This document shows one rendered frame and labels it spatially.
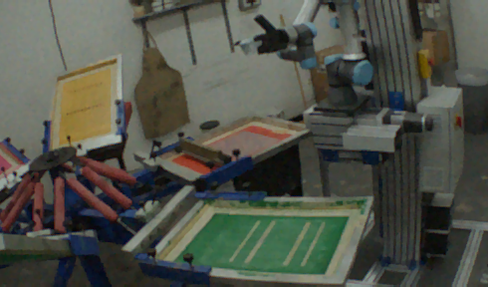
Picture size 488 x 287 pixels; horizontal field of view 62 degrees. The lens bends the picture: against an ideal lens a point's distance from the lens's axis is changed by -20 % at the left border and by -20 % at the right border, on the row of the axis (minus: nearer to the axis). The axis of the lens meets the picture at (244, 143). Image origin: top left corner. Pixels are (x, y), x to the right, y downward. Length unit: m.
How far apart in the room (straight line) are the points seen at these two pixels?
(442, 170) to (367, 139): 0.49
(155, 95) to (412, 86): 2.99
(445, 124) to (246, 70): 3.43
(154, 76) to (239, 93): 1.07
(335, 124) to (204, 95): 2.88
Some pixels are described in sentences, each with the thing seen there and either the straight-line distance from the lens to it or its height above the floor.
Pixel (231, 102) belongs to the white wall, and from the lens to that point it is 5.27.
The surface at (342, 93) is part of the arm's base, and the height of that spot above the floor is 1.32.
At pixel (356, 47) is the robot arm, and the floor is 1.54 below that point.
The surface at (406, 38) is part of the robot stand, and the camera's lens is 2.26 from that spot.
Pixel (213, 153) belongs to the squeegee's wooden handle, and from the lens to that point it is 2.58.
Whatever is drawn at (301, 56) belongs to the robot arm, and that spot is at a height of 1.56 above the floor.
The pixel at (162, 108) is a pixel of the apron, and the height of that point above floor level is 0.78.
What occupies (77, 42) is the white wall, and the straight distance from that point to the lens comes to 4.43.
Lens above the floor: 1.95
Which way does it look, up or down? 20 degrees down
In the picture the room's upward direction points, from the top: 11 degrees counter-clockwise
